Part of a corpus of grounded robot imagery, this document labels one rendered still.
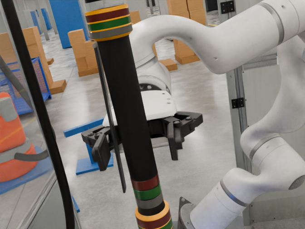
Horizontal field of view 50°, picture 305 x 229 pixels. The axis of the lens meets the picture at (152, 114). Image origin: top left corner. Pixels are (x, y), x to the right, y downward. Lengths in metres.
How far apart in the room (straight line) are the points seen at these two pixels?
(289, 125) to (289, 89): 0.11
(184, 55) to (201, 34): 7.97
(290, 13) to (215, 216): 0.71
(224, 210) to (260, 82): 1.30
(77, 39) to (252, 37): 9.01
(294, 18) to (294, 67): 0.25
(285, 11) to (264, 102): 1.69
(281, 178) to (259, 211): 1.72
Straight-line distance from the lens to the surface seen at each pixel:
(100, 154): 0.38
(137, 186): 0.39
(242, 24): 0.64
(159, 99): 0.47
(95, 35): 0.33
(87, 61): 9.62
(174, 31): 0.58
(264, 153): 1.05
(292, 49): 0.88
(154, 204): 0.40
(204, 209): 1.17
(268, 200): 2.71
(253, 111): 2.34
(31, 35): 8.27
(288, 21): 0.67
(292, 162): 1.04
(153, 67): 0.57
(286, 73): 0.91
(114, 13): 0.33
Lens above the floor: 1.82
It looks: 20 degrees down
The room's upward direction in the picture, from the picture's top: 12 degrees counter-clockwise
